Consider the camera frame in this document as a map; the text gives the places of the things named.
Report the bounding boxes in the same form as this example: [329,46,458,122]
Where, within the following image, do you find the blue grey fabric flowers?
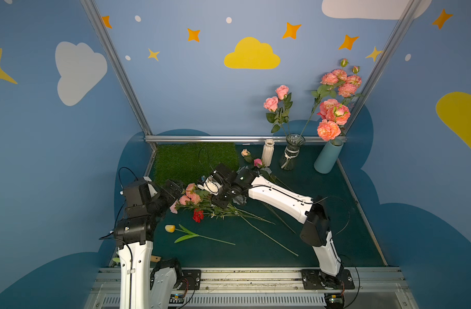
[231,165,298,235]

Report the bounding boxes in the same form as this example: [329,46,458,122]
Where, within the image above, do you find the peach rosebud stem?
[241,149,291,191]

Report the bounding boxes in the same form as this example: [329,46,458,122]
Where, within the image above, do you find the magenta rosebud stem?
[253,158,272,175]

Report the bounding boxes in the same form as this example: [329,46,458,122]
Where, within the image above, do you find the pink flower bouquet pile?
[170,184,299,257]

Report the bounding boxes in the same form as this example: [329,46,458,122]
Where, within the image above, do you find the red flower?
[193,209,204,223]

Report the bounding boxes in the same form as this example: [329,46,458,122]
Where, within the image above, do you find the single pink rose stem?
[264,94,293,136]

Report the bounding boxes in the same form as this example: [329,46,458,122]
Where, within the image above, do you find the two-bloom coral rose stem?
[317,103,351,142]

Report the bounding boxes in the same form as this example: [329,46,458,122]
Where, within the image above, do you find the tall pink spray stem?
[300,58,349,136]

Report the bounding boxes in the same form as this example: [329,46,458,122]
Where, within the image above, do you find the pink rose spray stem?
[337,66,362,106]

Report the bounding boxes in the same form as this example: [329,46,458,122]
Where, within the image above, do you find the coral pink rose stem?
[318,99,340,119]

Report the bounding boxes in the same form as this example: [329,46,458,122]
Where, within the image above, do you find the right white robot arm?
[199,164,344,279]

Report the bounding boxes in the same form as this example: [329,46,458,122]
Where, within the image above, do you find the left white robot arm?
[113,178,184,308]

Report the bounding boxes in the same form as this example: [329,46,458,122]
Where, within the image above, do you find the white ribbed ceramic vase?
[261,139,275,167]

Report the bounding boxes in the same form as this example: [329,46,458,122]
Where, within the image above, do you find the clear glass vase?
[279,133,306,171]

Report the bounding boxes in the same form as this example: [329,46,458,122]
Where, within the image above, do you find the teal cylinder vase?
[314,139,344,174]

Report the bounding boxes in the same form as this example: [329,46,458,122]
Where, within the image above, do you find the green artificial grass mat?
[150,142,239,185]

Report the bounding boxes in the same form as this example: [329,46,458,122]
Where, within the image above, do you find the green toy garden fork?
[112,256,162,263]

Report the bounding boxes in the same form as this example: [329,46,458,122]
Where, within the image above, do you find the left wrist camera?
[143,176,158,199]

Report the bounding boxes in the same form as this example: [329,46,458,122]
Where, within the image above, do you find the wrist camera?
[143,176,158,199]
[203,176,222,196]

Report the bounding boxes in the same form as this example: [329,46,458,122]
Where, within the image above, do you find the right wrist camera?
[203,176,222,196]

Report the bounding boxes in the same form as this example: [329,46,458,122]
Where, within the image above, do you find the horizontal aluminium frame bar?
[144,134,346,144]

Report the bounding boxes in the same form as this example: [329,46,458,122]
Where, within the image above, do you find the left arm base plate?
[174,269,202,290]

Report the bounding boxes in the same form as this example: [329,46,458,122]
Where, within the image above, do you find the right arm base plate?
[301,267,355,290]

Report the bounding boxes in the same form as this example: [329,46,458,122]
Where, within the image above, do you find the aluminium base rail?
[85,267,418,308]

